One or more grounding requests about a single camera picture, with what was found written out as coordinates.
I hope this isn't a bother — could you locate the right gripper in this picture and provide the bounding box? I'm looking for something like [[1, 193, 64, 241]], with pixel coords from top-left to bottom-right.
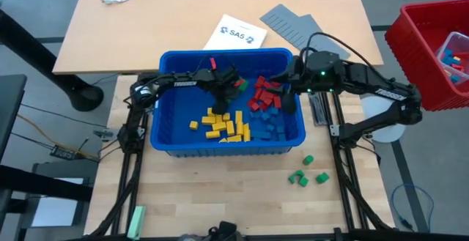
[[270, 56, 312, 115]]

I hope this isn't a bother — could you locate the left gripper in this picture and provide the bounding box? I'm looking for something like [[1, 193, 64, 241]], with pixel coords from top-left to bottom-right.
[[197, 68, 243, 115]]

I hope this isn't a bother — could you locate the yellow foam rectangular block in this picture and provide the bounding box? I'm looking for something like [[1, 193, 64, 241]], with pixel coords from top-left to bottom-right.
[[234, 110, 244, 136]]

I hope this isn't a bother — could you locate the large blue plastic bin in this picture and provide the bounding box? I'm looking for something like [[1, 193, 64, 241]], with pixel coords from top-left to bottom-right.
[[149, 47, 307, 158]]

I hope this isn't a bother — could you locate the plain grey bin divider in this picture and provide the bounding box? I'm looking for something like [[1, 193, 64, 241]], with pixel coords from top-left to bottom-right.
[[297, 13, 352, 61]]

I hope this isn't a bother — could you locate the grey flat sheet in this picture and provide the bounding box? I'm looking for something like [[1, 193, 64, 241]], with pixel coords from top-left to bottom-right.
[[308, 93, 328, 126]]

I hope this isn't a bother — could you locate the white SA5 paper sheet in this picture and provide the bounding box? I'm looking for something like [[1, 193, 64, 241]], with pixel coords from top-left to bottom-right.
[[202, 13, 268, 51]]

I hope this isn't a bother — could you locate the wooden desk top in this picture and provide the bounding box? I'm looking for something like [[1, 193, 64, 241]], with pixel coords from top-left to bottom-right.
[[52, 0, 385, 75]]

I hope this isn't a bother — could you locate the white round floor base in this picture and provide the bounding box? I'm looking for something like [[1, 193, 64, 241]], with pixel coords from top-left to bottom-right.
[[360, 94, 407, 144]]

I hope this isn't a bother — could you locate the red plastic bin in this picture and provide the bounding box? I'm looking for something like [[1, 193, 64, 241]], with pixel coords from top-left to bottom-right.
[[384, 0, 469, 112]]

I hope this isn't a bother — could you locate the pale green object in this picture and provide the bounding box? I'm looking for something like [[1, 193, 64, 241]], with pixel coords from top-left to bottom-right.
[[126, 205, 147, 241]]

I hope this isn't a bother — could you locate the blue toy piece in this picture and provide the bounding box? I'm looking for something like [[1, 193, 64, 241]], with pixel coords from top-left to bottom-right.
[[440, 48, 462, 66]]

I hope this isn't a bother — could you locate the small black electronics box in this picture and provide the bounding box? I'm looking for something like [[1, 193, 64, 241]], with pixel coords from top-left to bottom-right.
[[50, 144, 78, 160]]

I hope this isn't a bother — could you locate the clear plastic container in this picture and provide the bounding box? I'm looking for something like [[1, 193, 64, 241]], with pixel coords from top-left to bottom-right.
[[435, 31, 469, 86]]

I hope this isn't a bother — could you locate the black bar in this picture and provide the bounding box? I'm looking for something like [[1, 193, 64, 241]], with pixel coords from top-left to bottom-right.
[[0, 164, 93, 202]]

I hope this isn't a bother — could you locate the grey floor stand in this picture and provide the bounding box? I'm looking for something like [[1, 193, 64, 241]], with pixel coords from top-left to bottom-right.
[[16, 159, 91, 241]]

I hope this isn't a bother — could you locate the black desk leg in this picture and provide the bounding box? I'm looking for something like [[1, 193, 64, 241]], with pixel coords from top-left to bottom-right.
[[0, 7, 106, 112]]

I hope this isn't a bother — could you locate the black flat panel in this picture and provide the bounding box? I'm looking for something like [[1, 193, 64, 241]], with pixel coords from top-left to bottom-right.
[[0, 74, 29, 161]]

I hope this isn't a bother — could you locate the black table-level camera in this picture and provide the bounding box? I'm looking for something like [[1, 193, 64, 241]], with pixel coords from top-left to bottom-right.
[[207, 220, 243, 241]]

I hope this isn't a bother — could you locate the black frame strut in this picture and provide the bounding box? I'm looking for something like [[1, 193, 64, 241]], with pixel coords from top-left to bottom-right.
[[87, 160, 144, 237], [336, 152, 396, 231]]

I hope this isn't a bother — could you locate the blue floor cable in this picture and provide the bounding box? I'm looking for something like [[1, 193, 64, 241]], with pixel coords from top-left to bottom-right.
[[389, 182, 436, 231]]

